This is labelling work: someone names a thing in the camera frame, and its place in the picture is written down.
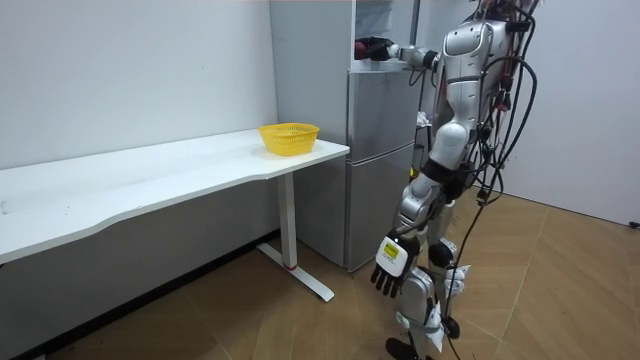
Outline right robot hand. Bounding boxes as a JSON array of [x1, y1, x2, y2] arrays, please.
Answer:
[[355, 36, 397, 63]]

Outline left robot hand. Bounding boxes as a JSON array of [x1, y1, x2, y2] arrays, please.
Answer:
[[370, 231, 422, 300]]

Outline grey fridge door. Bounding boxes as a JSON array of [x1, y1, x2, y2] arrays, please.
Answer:
[[408, 0, 423, 47]]

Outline robot legs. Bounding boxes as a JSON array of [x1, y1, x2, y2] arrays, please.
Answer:
[[384, 185, 472, 360]]

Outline grey fridge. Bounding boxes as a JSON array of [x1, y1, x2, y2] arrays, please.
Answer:
[[269, 0, 437, 274]]

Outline robot body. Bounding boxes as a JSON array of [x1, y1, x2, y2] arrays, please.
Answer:
[[432, 0, 540, 207]]

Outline yellow plastic basket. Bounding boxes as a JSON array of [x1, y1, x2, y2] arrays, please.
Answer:
[[257, 122, 321, 157]]

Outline white desk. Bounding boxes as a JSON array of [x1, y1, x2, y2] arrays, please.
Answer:
[[0, 128, 351, 303]]

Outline long black floor cable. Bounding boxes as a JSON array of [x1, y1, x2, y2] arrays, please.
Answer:
[[441, 199, 494, 360]]

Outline cable bundle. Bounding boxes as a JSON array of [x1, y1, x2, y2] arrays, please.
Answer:
[[474, 0, 545, 20]]

